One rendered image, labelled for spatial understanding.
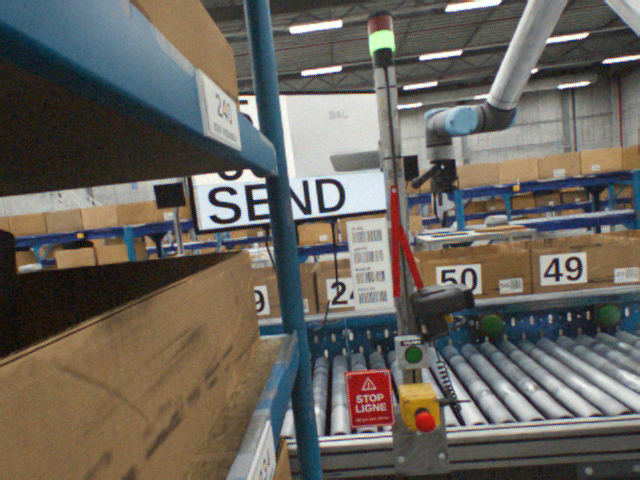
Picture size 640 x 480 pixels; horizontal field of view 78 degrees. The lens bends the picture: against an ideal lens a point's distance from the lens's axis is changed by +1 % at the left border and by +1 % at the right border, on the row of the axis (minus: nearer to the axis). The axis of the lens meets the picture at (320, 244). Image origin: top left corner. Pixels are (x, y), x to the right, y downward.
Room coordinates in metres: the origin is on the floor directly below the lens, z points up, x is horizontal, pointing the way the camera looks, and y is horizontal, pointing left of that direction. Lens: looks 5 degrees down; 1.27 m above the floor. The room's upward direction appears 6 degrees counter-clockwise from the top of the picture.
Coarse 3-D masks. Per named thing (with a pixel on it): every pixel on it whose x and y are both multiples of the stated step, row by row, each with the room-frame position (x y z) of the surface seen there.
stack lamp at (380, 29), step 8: (384, 16) 0.82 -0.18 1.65; (368, 24) 0.84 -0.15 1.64; (376, 24) 0.83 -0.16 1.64; (384, 24) 0.82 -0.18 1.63; (376, 32) 0.83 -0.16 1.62; (384, 32) 0.82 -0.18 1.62; (392, 32) 0.84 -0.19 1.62; (376, 40) 0.83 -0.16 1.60; (384, 40) 0.82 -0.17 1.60; (392, 40) 0.83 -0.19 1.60; (376, 48) 0.83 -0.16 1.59; (392, 48) 0.84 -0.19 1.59
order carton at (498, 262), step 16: (416, 256) 1.70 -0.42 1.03; (432, 256) 1.70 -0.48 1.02; (448, 256) 1.70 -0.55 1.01; (464, 256) 1.69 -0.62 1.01; (480, 256) 1.40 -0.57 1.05; (496, 256) 1.40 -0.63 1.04; (512, 256) 1.40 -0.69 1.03; (528, 256) 1.40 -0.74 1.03; (432, 272) 1.42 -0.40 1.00; (496, 272) 1.40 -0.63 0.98; (512, 272) 1.40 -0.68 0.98; (528, 272) 1.40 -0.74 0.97; (496, 288) 1.40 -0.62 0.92; (528, 288) 1.40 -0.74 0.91
